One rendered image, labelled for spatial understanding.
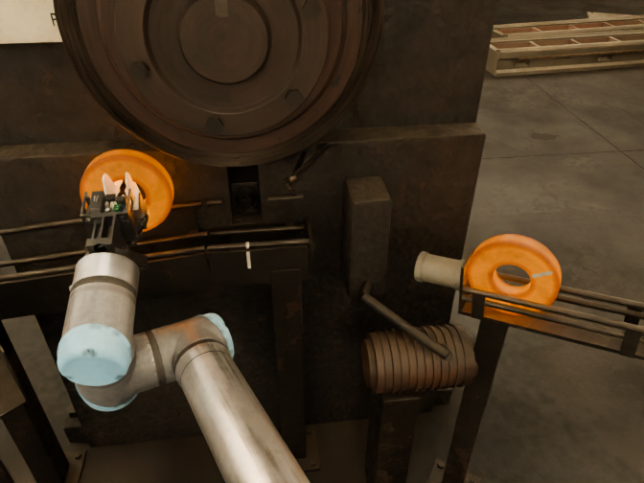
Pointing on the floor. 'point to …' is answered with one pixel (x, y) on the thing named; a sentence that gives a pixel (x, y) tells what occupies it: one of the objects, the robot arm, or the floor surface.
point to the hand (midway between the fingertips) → (126, 182)
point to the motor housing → (406, 390)
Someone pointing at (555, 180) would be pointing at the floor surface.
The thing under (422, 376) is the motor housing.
